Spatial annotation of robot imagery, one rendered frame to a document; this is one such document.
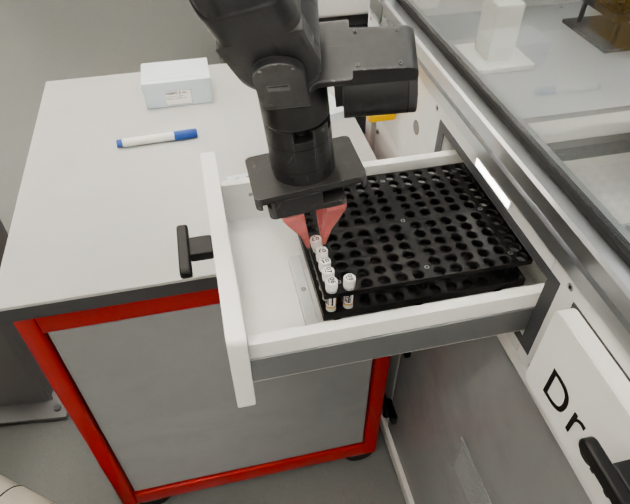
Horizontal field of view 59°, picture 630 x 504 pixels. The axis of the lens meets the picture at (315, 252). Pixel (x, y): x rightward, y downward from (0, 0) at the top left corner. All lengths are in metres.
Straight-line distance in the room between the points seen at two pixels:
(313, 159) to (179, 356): 0.53
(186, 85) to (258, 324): 0.62
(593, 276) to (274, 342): 0.28
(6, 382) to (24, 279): 0.78
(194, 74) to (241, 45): 0.76
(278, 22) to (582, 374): 0.37
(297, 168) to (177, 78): 0.66
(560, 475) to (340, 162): 0.41
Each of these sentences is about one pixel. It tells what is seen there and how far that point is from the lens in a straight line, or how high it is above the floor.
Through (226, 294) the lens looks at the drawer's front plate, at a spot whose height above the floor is 0.93.
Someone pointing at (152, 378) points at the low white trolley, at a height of 0.53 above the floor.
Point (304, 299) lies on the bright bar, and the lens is 0.61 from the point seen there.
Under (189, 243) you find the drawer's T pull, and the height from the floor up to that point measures 0.91.
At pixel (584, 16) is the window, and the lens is 0.53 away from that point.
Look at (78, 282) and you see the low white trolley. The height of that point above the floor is 0.76.
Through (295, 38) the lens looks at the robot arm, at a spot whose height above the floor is 1.16.
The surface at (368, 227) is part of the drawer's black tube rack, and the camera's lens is 0.61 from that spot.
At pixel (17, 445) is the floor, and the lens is 1.64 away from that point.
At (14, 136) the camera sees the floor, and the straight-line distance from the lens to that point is 2.73.
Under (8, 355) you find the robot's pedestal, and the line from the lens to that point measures 1.51.
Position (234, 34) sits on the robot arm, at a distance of 0.36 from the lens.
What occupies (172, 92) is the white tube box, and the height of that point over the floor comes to 0.79.
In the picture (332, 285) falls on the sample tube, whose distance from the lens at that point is 0.53.
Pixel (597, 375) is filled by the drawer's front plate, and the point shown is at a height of 0.92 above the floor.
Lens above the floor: 1.31
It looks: 45 degrees down
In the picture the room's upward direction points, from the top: straight up
